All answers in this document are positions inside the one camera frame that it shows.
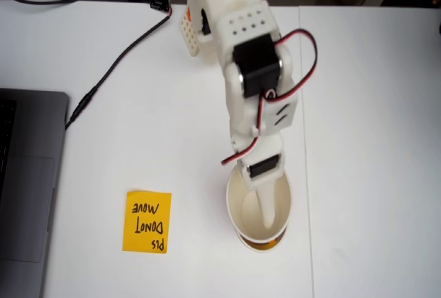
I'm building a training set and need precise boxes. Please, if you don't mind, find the brown paper cup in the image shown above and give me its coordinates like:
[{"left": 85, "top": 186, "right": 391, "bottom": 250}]
[
  {"left": 226, "top": 168, "right": 293, "bottom": 243},
  {"left": 236, "top": 230, "right": 287, "bottom": 253}
]

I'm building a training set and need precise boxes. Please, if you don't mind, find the yellow handwritten sticky note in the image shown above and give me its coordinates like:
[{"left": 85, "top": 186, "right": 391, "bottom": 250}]
[
  {"left": 246, "top": 239, "right": 280, "bottom": 250},
  {"left": 121, "top": 190, "right": 172, "bottom": 254}
]

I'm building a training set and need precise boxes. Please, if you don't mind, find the black controller board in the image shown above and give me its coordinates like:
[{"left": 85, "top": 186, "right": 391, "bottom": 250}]
[{"left": 147, "top": 0, "right": 172, "bottom": 12}]

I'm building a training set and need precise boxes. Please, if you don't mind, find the grey laptop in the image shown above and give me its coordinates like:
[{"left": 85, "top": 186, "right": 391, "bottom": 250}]
[{"left": 0, "top": 88, "right": 70, "bottom": 298}]

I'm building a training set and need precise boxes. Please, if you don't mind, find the red white black servo cable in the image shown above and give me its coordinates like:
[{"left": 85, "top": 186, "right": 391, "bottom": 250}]
[
  {"left": 265, "top": 28, "right": 318, "bottom": 102},
  {"left": 220, "top": 96, "right": 268, "bottom": 167}
]

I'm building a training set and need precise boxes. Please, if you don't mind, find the black cable with barrel connector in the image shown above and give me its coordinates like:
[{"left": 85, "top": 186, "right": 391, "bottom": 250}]
[{"left": 64, "top": 14, "right": 172, "bottom": 130}]

